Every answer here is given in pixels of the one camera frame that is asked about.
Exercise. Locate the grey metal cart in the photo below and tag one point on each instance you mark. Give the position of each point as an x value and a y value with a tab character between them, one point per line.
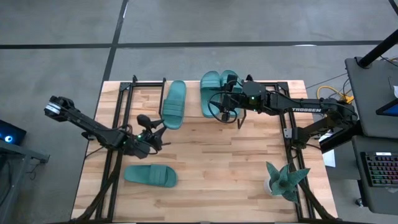
15	174

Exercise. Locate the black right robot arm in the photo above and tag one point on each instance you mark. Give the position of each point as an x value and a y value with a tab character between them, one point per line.
311	105

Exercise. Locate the green rubber slide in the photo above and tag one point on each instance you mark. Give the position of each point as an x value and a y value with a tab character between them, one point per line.
150	175
223	82
208	82
174	102

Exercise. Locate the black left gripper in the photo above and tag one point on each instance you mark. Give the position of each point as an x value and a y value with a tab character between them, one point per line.
153	141

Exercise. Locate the wooden shelf with black legs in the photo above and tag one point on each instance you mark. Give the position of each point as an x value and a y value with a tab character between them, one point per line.
192	102

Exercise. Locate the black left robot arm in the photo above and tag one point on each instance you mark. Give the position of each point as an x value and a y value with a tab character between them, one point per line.
87	123

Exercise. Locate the green succulent in white pot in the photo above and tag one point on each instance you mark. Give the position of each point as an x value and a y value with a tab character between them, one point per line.
284	183

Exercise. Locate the black metal rig frame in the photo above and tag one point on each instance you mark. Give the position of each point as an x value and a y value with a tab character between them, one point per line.
113	186

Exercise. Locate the blue screen tablet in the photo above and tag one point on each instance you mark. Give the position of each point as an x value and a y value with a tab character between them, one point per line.
390	109

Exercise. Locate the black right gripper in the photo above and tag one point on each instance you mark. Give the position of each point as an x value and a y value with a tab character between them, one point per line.
234	100

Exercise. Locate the black backlit keyboard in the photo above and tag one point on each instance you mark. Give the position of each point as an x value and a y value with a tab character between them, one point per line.
381	169

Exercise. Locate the large grey desk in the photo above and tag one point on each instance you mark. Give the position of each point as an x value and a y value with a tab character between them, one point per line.
370	99

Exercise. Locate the black flat box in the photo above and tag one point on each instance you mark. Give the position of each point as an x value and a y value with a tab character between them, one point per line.
335	141

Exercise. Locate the small grey desk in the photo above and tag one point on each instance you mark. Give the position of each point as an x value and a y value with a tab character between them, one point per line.
373	199

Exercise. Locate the black round pole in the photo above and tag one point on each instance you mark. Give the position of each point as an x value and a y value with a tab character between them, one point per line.
377	49

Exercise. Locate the white paper sheet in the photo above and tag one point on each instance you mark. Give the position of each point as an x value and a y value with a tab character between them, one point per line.
329	158

